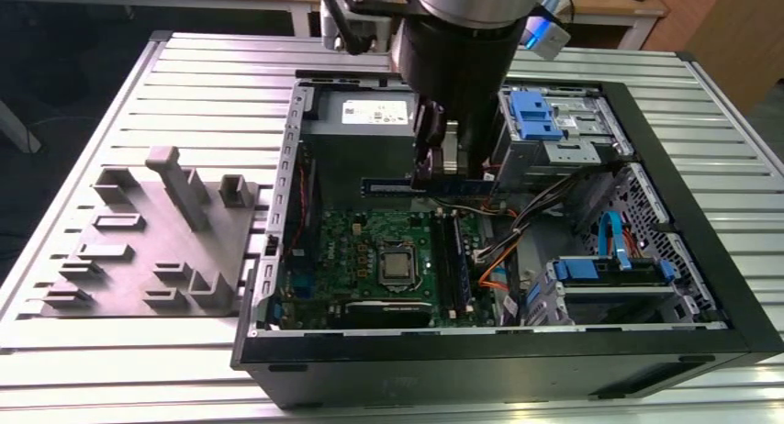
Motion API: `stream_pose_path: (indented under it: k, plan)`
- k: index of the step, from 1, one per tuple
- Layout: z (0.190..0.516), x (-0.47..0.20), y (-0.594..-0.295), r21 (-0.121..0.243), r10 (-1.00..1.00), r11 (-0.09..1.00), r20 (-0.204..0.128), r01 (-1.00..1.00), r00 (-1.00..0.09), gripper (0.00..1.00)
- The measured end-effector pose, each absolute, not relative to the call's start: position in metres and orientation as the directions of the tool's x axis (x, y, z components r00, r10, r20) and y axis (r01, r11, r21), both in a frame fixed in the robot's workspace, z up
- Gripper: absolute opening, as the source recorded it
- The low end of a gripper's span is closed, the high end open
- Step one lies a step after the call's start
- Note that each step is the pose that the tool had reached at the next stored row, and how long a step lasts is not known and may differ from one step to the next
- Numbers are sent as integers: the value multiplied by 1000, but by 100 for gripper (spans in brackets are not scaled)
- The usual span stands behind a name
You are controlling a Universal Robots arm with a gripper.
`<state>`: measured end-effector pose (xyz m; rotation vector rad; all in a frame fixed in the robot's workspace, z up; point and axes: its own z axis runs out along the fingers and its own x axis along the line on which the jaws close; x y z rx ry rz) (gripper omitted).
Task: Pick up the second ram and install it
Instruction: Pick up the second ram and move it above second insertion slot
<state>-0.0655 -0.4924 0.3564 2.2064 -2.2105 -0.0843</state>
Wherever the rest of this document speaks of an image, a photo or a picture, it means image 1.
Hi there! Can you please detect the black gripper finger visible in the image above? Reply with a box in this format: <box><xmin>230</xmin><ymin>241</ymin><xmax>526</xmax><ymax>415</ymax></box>
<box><xmin>455</xmin><ymin>119</ymin><xmax>495</xmax><ymax>183</ymax></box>
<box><xmin>409</xmin><ymin>100</ymin><xmax>458</xmax><ymax>191</ymax></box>

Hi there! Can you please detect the RAM stick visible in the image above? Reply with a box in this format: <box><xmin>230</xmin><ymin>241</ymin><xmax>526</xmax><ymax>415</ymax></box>
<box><xmin>451</xmin><ymin>215</ymin><xmax>477</xmax><ymax>306</ymax></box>
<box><xmin>359</xmin><ymin>175</ymin><xmax>498</xmax><ymax>198</ymax></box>

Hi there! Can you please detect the black RAM slot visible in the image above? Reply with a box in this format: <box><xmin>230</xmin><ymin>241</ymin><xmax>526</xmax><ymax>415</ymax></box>
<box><xmin>427</xmin><ymin>210</ymin><xmax>453</xmax><ymax>308</ymax></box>

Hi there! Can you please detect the metal disk bay cage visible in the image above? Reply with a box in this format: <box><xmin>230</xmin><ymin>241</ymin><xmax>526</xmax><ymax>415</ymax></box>
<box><xmin>493</xmin><ymin>86</ymin><xmax>636</xmax><ymax>191</ymax></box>

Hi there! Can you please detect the grey power supply unit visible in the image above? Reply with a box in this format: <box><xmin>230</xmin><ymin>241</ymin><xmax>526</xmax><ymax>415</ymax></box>
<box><xmin>299</xmin><ymin>91</ymin><xmax>425</xmax><ymax>212</ymax></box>

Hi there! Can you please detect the blue disk carrier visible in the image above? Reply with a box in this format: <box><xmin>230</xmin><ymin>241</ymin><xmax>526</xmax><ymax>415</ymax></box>
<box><xmin>507</xmin><ymin>88</ymin><xmax>562</xmax><ymax>140</ymax></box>

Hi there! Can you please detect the green motherboard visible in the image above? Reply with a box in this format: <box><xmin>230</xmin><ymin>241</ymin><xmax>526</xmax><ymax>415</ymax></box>
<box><xmin>272</xmin><ymin>207</ymin><xmax>497</xmax><ymax>329</ymax></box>

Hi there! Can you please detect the silver CPU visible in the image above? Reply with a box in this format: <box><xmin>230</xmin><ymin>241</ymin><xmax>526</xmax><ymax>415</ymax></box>
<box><xmin>376</xmin><ymin>251</ymin><xmax>418</xmax><ymax>281</ymax></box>

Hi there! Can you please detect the CPU socket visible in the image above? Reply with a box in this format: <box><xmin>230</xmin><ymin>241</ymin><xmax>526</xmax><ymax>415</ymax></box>
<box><xmin>372</xmin><ymin>239</ymin><xmax>425</xmax><ymax>291</ymax></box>

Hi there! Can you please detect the wooden desk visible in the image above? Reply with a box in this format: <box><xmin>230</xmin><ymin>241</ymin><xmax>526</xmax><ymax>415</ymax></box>
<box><xmin>0</xmin><ymin>0</ymin><xmax>669</xmax><ymax>51</ymax></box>

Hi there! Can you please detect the hard disk in blue carrier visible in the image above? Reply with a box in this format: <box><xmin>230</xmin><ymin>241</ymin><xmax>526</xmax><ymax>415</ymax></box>
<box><xmin>543</xmin><ymin>256</ymin><xmax>678</xmax><ymax>301</ymax></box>

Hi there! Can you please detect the black graphics card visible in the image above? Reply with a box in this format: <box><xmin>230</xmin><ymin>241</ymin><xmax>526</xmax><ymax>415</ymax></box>
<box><xmin>327</xmin><ymin>299</ymin><xmax>434</xmax><ymax>329</ymax></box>

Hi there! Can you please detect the black open PC case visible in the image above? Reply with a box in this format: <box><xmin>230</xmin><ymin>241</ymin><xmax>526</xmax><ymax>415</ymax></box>
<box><xmin>230</xmin><ymin>68</ymin><xmax>784</xmax><ymax>409</ymax></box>

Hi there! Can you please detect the wooden cabinet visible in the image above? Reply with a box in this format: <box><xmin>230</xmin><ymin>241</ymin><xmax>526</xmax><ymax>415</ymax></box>
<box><xmin>642</xmin><ymin>0</ymin><xmax>784</xmax><ymax>117</ymax></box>

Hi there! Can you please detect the grey parts rack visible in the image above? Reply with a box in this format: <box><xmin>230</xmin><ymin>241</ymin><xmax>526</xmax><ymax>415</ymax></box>
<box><xmin>39</xmin><ymin>146</ymin><xmax>274</xmax><ymax>319</ymax></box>

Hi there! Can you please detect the grey furniture leg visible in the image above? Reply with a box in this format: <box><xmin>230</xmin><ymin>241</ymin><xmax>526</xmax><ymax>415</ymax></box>
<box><xmin>0</xmin><ymin>97</ymin><xmax>43</xmax><ymax>153</ymax></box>

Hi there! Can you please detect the black wire bundle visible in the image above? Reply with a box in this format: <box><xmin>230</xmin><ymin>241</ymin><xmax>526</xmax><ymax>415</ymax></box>
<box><xmin>474</xmin><ymin>166</ymin><xmax>614</xmax><ymax>260</ymax></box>

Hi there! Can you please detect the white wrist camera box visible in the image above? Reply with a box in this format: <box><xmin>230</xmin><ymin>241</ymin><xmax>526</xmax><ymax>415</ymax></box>
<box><xmin>522</xmin><ymin>14</ymin><xmax>571</xmax><ymax>61</ymax></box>

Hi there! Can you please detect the grey camera on black bracket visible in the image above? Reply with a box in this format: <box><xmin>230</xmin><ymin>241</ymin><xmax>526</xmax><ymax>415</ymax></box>
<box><xmin>316</xmin><ymin>0</ymin><xmax>394</xmax><ymax>57</ymax></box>

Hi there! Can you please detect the red wire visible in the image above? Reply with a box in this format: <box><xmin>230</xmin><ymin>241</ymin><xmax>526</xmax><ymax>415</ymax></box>
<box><xmin>291</xmin><ymin>166</ymin><xmax>311</xmax><ymax>255</ymax></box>

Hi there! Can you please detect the orange wire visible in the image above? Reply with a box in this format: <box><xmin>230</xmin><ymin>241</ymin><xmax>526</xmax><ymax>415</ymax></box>
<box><xmin>477</xmin><ymin>247</ymin><xmax>522</xmax><ymax>290</ymax></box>

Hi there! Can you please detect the blue flat data wire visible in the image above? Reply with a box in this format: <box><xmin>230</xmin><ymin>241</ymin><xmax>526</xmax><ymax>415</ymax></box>
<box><xmin>597</xmin><ymin>210</ymin><xmax>636</xmax><ymax>272</ymax></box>

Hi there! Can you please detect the metal disk bay frame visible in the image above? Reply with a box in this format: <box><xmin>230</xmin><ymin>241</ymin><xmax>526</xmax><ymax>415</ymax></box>
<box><xmin>519</xmin><ymin>258</ymin><xmax>717</xmax><ymax>327</ymax></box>

